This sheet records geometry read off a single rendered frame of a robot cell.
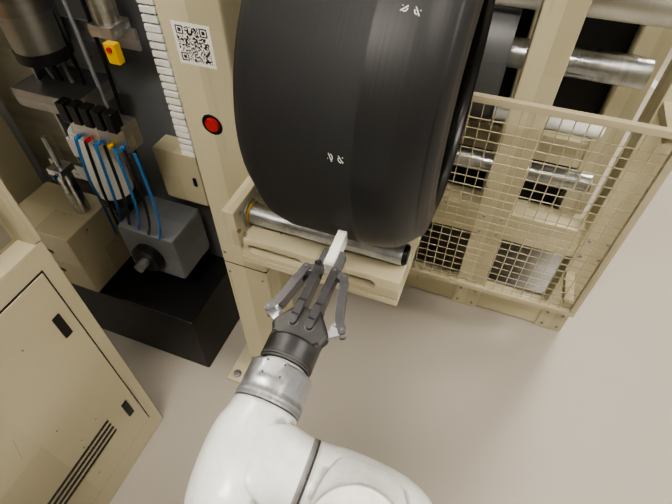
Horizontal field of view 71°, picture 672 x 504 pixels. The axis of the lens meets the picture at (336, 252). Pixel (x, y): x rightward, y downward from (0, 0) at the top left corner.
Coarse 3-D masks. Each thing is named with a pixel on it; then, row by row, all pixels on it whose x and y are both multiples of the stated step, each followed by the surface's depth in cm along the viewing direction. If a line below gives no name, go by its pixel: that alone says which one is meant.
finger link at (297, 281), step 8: (304, 264) 73; (296, 272) 72; (304, 272) 72; (296, 280) 71; (304, 280) 73; (288, 288) 70; (296, 288) 72; (280, 296) 70; (288, 296) 71; (272, 304) 69; (280, 304) 70
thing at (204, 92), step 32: (160, 0) 78; (192, 0) 76; (224, 0) 76; (224, 32) 79; (224, 64) 83; (192, 96) 91; (224, 96) 88; (192, 128) 97; (224, 128) 94; (224, 160) 100; (224, 192) 108; (224, 224) 117; (224, 256) 127; (256, 288) 133; (256, 320) 146; (256, 352) 163
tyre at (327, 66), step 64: (256, 0) 58; (320, 0) 56; (384, 0) 54; (448, 0) 54; (256, 64) 60; (320, 64) 57; (384, 64) 55; (448, 64) 56; (256, 128) 64; (320, 128) 60; (384, 128) 58; (448, 128) 63; (320, 192) 67; (384, 192) 63
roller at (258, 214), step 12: (252, 204) 99; (252, 216) 98; (264, 216) 97; (276, 216) 97; (276, 228) 98; (288, 228) 96; (300, 228) 95; (312, 240) 97; (324, 240) 95; (348, 240) 93; (360, 252) 93; (372, 252) 92; (384, 252) 91; (396, 252) 91; (408, 252) 91
